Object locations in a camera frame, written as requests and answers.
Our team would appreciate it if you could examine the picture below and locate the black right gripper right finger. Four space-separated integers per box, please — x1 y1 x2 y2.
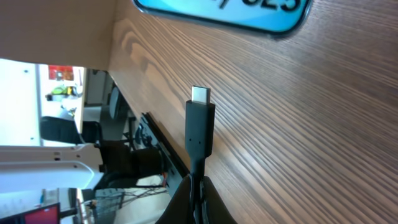
201 176 237 224

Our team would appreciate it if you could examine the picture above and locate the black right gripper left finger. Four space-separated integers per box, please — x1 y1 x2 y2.
156 175 194 224

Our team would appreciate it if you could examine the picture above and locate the black USB-C charging cable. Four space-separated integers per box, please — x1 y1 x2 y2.
185 85 216 224

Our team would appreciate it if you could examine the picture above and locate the smartphone with teal screen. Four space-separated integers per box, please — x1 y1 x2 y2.
132 0 313 39

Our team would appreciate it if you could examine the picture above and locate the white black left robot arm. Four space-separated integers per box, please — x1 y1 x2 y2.
1 141 164 193

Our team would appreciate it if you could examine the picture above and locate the red monitor screen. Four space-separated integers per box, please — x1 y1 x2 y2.
1 203 60 224

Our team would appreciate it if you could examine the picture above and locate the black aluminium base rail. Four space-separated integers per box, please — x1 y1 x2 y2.
135 113 189 197

